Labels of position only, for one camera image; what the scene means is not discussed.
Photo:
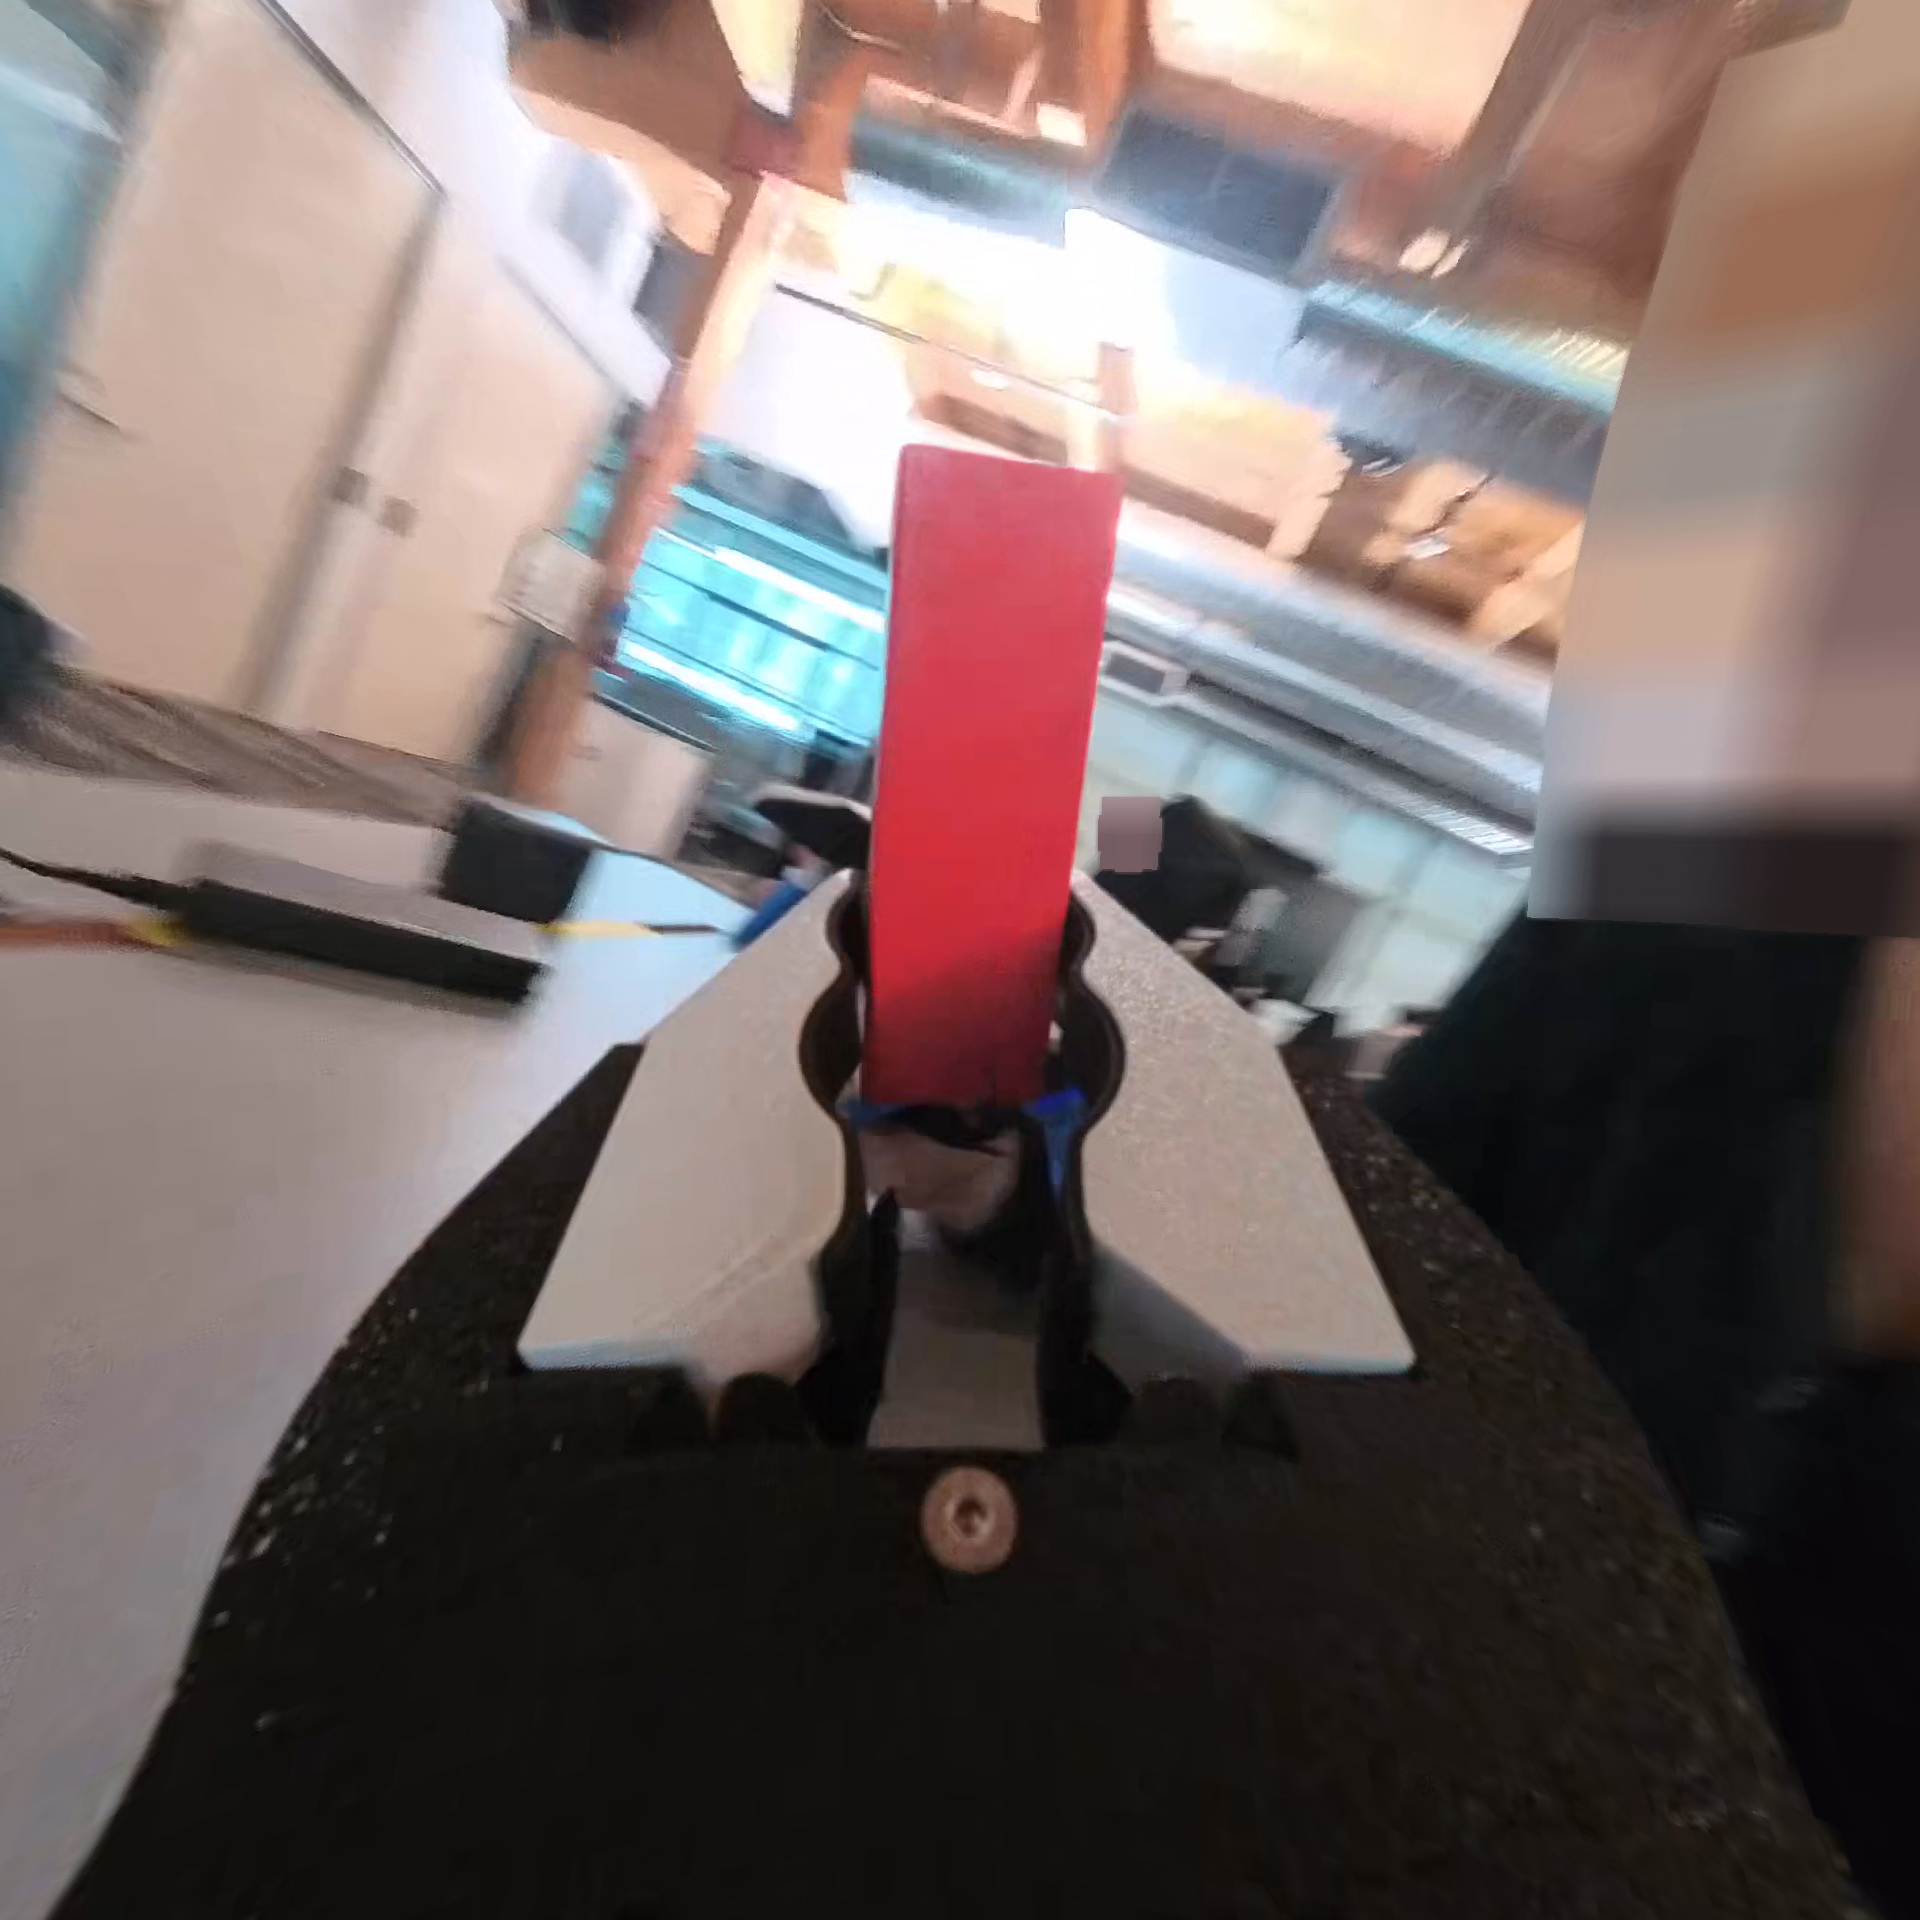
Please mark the white double doors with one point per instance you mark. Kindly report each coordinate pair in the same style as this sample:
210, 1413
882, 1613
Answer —
226, 369

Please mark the black power bank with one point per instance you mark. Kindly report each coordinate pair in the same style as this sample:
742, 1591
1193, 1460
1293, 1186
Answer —
356, 926

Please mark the wooden support post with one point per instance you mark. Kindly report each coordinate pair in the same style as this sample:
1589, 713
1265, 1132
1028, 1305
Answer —
647, 494

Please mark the red block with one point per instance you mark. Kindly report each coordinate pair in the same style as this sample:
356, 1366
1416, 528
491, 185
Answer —
986, 750

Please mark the black adapter cube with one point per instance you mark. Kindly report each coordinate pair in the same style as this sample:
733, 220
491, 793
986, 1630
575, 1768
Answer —
515, 862

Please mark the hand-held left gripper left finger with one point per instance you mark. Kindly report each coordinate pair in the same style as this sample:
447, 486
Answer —
675, 1201

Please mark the silver air duct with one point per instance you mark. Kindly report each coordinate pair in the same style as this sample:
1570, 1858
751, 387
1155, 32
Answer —
1314, 645

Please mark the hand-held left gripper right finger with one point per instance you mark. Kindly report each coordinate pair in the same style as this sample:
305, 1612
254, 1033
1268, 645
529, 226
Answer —
1247, 1201

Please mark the white wall vent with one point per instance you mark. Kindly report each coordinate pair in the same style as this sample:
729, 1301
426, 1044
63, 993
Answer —
1151, 671

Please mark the dark ceiling vent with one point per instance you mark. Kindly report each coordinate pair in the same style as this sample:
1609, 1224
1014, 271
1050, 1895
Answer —
1215, 185

